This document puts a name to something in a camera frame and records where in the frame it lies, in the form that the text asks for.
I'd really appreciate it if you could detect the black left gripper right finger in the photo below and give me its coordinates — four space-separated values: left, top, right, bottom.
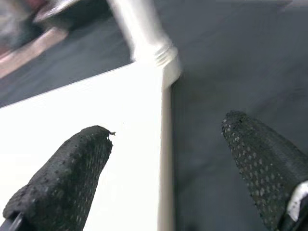
221 110 308 231

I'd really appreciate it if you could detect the white plastic table leg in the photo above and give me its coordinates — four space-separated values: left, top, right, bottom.
107 0 179 67

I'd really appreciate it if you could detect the black tablecloth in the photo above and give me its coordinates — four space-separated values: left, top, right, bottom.
0 0 308 231

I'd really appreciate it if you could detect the white plastic table top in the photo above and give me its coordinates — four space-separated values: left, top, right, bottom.
0 51 183 231

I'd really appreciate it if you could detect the beige woven bench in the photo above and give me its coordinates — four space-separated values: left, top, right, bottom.
0 26 72 79

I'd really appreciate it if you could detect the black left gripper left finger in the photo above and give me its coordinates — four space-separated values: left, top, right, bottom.
2 125 116 231

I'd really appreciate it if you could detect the black metal wok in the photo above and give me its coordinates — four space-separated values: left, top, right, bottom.
33 0 114 29

